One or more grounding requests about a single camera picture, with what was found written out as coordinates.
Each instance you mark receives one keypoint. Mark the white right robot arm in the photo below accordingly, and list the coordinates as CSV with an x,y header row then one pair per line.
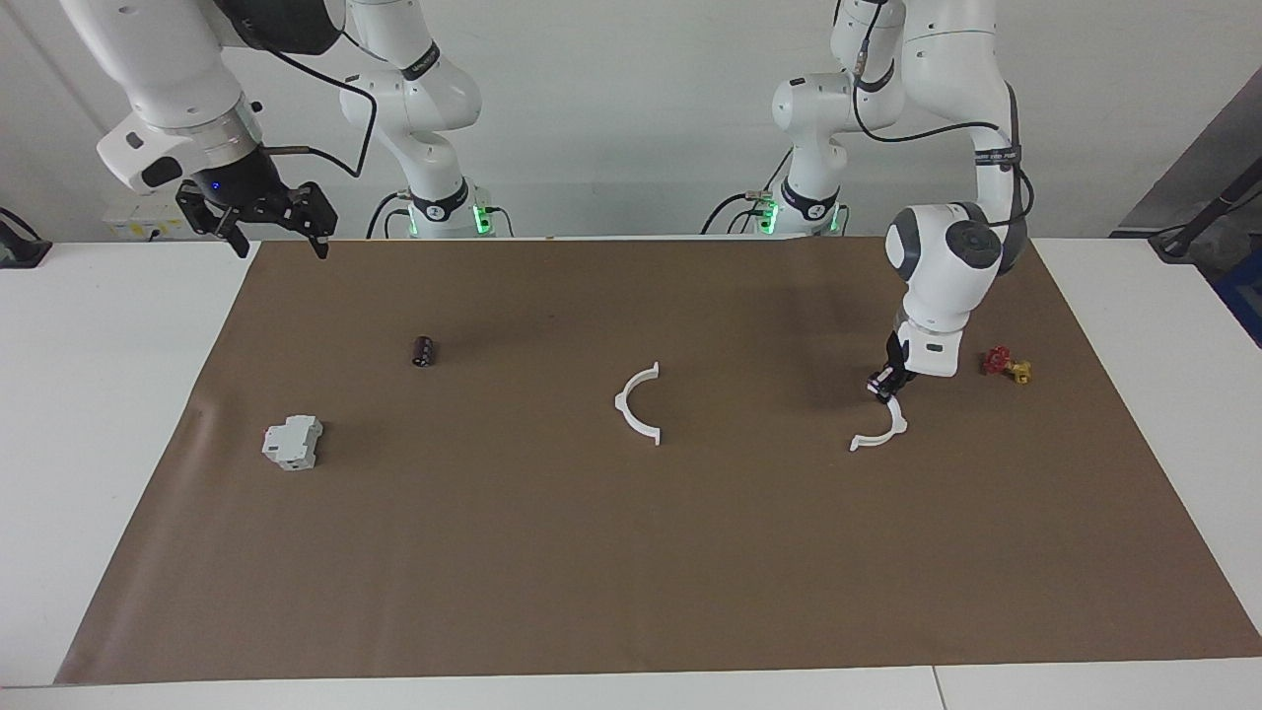
x,y
168,69

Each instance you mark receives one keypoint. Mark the red and yellow valve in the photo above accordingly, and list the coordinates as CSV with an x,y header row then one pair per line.
x,y
997,361

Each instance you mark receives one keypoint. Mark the black tripod stand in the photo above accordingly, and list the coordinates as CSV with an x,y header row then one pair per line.
x,y
1183,237

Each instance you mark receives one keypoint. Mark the brown paper mat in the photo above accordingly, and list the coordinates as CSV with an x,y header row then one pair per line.
x,y
631,572

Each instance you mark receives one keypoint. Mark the black cylindrical capacitor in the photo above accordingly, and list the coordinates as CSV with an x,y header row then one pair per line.
x,y
425,352

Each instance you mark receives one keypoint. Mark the white circuit breaker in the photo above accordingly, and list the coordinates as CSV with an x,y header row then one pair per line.
x,y
293,443

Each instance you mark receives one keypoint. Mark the black stand foot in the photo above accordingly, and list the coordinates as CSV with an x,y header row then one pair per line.
x,y
20,251

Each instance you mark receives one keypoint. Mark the blue crate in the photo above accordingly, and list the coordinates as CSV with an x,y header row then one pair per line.
x,y
1247,296

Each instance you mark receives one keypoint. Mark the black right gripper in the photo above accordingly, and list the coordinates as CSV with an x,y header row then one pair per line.
x,y
246,192

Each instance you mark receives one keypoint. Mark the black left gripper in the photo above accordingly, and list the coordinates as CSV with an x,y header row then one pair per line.
x,y
895,357

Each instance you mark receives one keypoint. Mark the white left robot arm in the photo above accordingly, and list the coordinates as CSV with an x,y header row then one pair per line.
x,y
946,266

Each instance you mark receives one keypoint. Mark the white wall power strip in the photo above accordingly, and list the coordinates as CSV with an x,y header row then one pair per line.
x,y
138,222

